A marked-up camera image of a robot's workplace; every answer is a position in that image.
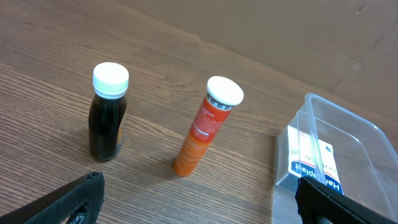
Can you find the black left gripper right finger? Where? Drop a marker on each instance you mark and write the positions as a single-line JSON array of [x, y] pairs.
[[318, 203]]

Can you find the white blue Hansaplast box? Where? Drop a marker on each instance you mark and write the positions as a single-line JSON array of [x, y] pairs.
[[301, 161]]

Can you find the clear plastic container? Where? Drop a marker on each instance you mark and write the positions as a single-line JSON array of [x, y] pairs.
[[365, 159]]

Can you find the orange tablet tube white cap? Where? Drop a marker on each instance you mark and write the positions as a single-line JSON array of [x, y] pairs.
[[222, 95]]

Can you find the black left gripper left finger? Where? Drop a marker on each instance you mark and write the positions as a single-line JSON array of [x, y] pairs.
[[79, 201]]

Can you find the dark bottle white cap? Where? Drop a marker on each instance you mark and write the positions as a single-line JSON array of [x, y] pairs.
[[107, 110]]

